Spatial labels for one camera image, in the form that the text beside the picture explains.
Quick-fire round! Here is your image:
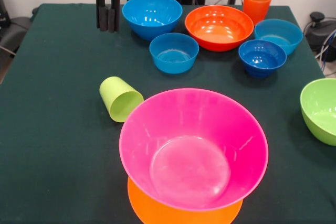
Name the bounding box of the shallow red-orange bowl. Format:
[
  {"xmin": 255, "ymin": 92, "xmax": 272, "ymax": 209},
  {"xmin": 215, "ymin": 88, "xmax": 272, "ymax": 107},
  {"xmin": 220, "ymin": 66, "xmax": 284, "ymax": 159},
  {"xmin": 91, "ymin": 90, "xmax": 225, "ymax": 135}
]
[{"xmin": 184, "ymin": 5, "xmax": 255, "ymax": 52}]

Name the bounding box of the small dark blue bowl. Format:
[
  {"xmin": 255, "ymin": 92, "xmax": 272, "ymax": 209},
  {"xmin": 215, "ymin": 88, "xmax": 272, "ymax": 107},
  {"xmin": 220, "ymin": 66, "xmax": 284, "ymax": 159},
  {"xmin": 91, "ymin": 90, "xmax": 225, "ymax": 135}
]
[{"xmin": 238, "ymin": 39, "xmax": 287, "ymax": 79}]

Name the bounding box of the tangle of floor cables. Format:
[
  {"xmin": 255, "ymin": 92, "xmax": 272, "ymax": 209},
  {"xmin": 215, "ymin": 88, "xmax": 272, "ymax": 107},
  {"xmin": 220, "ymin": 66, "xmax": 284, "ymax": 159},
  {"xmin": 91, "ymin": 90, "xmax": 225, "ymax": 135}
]
[{"xmin": 314, "ymin": 30, "xmax": 336, "ymax": 63}]

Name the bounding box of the dark green tablecloth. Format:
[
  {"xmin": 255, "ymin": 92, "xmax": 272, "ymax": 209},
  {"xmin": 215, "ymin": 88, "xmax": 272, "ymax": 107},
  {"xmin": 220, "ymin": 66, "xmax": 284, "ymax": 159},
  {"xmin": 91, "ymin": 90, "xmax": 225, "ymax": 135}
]
[{"xmin": 0, "ymin": 3, "xmax": 336, "ymax": 224}]

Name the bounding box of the light green bowl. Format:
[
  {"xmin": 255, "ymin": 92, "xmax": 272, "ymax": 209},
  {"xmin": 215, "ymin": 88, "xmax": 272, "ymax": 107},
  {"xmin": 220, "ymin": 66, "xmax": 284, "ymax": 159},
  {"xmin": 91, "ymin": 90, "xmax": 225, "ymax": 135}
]
[{"xmin": 300, "ymin": 78, "xmax": 336, "ymax": 147}]

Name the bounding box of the dark grey chair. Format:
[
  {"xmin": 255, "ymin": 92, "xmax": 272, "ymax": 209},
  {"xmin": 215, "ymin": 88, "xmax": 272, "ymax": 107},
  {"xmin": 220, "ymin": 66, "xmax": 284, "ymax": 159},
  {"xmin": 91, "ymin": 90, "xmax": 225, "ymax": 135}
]
[{"xmin": 0, "ymin": 16, "xmax": 34, "ymax": 51}]

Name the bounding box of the medium blue bowl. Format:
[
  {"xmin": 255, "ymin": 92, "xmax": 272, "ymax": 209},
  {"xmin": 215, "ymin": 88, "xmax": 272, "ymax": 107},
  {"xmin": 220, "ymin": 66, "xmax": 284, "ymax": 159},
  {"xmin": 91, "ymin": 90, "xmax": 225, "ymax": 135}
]
[{"xmin": 121, "ymin": 0, "xmax": 183, "ymax": 41}]

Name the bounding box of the large pink bowl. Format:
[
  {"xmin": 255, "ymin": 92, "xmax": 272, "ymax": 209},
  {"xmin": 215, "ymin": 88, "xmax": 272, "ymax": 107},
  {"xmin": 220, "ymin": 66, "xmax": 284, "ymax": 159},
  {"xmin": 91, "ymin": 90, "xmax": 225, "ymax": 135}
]
[{"xmin": 119, "ymin": 88, "xmax": 269, "ymax": 211}]

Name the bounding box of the light green cup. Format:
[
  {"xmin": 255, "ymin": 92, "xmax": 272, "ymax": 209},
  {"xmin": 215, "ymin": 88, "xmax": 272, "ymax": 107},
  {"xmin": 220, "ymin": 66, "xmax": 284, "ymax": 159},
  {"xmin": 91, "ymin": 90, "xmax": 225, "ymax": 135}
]
[{"xmin": 99, "ymin": 76, "xmax": 145, "ymax": 123}]

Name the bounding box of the small light blue bowl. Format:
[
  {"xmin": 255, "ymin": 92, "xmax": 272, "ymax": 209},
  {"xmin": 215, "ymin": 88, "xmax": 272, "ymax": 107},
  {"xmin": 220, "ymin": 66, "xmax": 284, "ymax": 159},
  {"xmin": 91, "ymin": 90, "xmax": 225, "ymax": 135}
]
[
  {"xmin": 254, "ymin": 18, "xmax": 304, "ymax": 56},
  {"xmin": 149, "ymin": 33, "xmax": 200, "ymax": 74}
]

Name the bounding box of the large light orange bowl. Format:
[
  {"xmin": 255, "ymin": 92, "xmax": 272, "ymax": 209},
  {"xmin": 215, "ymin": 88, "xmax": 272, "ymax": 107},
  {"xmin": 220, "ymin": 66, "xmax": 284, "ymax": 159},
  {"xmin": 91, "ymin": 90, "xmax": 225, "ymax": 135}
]
[{"xmin": 128, "ymin": 176, "xmax": 244, "ymax": 224}]

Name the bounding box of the red-orange cup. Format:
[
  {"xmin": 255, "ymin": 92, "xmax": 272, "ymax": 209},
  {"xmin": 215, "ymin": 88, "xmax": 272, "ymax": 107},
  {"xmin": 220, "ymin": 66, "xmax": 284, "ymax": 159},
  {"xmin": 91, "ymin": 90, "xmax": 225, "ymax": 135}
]
[{"xmin": 243, "ymin": 0, "xmax": 273, "ymax": 27}]

